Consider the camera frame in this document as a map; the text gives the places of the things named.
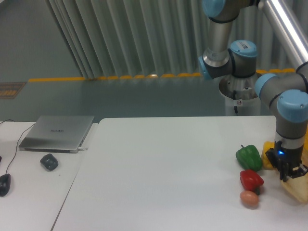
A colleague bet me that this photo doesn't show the triangular toasted bread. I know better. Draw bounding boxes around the triangular toasted bread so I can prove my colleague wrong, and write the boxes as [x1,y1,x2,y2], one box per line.
[281,174,308,204]

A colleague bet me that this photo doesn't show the red bell pepper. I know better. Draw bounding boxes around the red bell pepper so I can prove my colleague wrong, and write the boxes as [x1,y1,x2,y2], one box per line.
[240,169,264,195]

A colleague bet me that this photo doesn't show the black computer mouse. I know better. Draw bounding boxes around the black computer mouse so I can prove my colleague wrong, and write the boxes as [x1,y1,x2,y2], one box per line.
[0,173,11,197]

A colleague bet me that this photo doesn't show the silver laptop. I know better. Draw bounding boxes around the silver laptop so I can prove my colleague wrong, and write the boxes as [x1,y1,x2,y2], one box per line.
[19,115,94,153]

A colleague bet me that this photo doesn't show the small black folded object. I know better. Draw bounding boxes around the small black folded object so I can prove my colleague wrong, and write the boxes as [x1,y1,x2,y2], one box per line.
[40,154,59,171]

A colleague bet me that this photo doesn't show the black pedestal cable with tag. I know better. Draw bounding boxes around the black pedestal cable with tag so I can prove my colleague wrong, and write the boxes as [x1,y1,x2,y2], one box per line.
[232,90,243,116]

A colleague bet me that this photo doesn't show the black mouse cable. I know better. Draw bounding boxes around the black mouse cable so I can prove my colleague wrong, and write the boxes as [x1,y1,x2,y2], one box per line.
[0,119,37,175]

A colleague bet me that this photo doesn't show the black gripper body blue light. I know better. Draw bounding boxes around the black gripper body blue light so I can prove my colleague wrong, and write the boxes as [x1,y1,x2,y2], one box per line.
[266,141,303,171]

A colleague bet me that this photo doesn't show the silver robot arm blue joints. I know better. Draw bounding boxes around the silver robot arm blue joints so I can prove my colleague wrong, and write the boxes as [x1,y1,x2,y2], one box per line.
[198,0,308,149]

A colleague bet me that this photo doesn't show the green bell pepper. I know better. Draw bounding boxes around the green bell pepper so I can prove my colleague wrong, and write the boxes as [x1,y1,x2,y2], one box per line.
[235,145,262,172]

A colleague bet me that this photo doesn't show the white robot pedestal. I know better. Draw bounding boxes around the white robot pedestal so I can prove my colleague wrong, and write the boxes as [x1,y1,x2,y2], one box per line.
[218,73,261,116]

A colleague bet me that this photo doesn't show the yellow plastic basket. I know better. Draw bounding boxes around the yellow plastic basket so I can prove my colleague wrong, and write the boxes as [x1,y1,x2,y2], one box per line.
[301,146,308,167]

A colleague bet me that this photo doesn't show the brown egg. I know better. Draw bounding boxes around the brown egg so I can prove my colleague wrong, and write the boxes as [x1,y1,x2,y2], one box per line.
[240,191,259,206]

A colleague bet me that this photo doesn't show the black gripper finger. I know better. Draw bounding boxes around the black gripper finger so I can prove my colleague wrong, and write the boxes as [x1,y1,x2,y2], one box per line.
[280,162,289,182]
[287,164,308,179]

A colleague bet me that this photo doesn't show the yellow bell pepper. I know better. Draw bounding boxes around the yellow bell pepper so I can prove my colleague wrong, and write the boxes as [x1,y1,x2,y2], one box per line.
[261,141,276,170]

